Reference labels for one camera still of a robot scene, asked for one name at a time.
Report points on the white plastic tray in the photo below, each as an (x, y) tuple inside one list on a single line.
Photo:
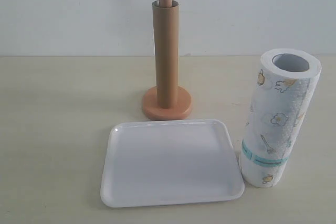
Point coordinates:
[(170, 163)]

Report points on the printed paper towel roll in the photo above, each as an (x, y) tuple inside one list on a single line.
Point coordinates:
[(285, 84)]

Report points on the brown cardboard tube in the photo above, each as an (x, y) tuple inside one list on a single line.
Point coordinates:
[(166, 39)]

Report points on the wooden paper towel holder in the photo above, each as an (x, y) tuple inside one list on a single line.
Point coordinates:
[(150, 105)]

